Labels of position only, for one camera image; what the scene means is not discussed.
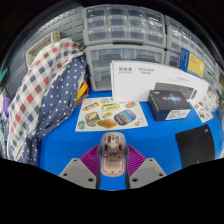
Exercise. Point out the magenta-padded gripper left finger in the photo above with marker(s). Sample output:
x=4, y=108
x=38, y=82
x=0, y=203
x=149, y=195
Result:
x=75, y=171

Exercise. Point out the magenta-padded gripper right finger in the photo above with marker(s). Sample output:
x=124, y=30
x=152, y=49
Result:
x=148, y=170

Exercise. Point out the translucent pink computer mouse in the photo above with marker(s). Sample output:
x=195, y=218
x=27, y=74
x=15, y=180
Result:
x=113, y=160

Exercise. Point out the black mouse pad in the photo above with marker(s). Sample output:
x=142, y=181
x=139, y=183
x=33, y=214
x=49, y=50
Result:
x=196, y=146

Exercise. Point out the cartoon sticker sheet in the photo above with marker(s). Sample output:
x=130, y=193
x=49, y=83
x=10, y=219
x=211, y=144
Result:
x=110, y=115
x=203, y=112

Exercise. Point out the small dark blue box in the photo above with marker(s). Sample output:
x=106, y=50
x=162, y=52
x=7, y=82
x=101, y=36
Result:
x=168, y=103

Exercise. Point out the yellow plastic object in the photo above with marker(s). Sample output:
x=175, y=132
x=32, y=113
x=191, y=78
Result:
x=81, y=91

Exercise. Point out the red blue checkered cloth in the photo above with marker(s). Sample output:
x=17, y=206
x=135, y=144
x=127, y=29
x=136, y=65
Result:
x=33, y=96

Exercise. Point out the long white keyboard box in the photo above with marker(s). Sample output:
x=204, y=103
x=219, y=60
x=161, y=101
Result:
x=140, y=83

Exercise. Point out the yellow blue-framed card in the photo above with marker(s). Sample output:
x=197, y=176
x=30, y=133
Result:
x=195, y=65

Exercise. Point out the white woven basket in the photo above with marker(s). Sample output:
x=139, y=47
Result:
x=38, y=50

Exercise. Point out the grey pegboard panel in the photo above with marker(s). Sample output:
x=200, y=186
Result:
x=63, y=25

